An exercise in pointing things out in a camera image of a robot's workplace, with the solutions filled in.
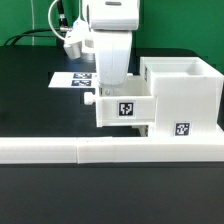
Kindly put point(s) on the white front drawer with knob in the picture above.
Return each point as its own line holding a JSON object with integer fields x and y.
{"x": 143, "y": 130}

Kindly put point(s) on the white drawer cabinet box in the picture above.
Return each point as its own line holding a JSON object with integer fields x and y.
{"x": 188, "y": 94}

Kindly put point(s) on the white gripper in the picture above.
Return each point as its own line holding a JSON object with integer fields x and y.
{"x": 112, "y": 55}

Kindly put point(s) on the white L-shaped fence wall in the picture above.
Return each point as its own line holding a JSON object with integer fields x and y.
{"x": 90, "y": 150}

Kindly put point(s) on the white marker tag plate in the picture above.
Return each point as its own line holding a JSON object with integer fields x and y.
{"x": 73, "y": 80}

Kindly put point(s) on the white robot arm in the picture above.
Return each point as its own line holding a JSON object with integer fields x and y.
{"x": 106, "y": 28}

